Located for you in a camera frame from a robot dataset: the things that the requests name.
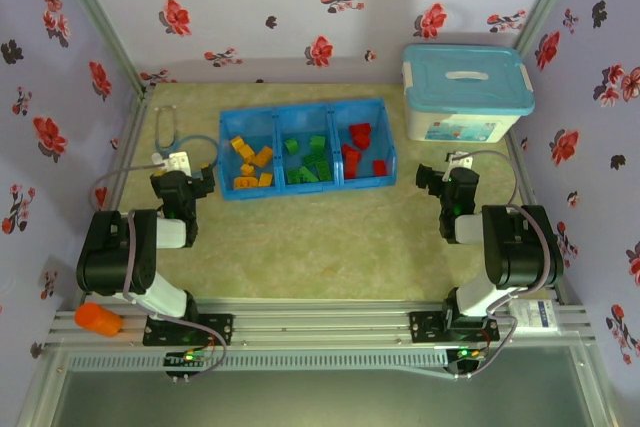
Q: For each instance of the yellow arch lego brick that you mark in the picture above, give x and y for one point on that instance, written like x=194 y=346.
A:
x=245 y=182

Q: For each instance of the small yellow lego brick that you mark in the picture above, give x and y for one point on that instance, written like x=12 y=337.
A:
x=247 y=168

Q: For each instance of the small red lego brick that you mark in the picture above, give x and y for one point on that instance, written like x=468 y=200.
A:
x=380 y=168

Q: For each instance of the green curved lego brick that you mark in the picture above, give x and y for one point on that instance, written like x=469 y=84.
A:
x=291 y=146

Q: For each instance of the blue three-compartment plastic bin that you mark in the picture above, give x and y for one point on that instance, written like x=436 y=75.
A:
x=300 y=122

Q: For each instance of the small green lego brick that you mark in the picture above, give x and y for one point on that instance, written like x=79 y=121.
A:
x=316 y=142

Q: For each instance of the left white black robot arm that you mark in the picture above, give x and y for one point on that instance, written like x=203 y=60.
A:
x=115 y=252

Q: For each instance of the small white bottle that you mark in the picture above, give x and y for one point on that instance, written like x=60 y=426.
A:
x=159 y=159

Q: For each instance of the blue tube stethoscope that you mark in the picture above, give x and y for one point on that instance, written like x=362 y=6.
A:
x=197 y=137

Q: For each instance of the white storage box blue lid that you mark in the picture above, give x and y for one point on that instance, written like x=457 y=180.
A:
x=465 y=97

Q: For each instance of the white printed label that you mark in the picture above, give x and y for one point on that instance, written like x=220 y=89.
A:
x=537 y=317

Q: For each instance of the grey metal sheet panel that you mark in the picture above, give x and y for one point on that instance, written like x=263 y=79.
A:
x=320 y=397

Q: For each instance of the aluminium side rail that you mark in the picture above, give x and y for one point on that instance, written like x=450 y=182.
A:
x=526 y=182
x=125 y=157

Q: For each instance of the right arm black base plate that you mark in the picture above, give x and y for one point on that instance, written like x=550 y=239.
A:
x=425 y=327

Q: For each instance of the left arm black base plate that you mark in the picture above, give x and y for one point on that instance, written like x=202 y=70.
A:
x=220 y=329

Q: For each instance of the long aluminium base rail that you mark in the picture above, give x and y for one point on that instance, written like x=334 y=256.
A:
x=320 y=322

